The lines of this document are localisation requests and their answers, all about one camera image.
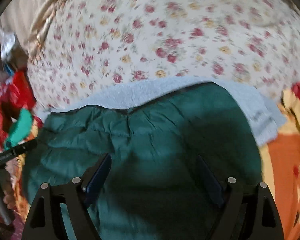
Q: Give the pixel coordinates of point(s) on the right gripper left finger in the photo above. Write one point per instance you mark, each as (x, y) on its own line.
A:
(45, 219)

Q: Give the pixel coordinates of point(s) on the red pillow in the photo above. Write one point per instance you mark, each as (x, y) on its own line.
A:
(13, 98)

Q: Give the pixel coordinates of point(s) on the dark green puffer jacket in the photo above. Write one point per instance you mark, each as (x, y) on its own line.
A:
(153, 190)

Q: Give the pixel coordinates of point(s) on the floral white bed sheet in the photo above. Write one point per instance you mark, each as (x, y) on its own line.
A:
(84, 46)

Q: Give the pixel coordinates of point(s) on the orange red checkered blanket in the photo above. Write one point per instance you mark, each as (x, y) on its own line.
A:
(281, 164)

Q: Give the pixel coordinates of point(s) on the teal green garment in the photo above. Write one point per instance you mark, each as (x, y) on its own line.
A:
(19, 130)

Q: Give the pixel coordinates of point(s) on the light blue fleece garment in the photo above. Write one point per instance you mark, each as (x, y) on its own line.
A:
(262, 113)

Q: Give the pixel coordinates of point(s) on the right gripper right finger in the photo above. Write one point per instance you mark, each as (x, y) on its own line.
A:
(242, 211)

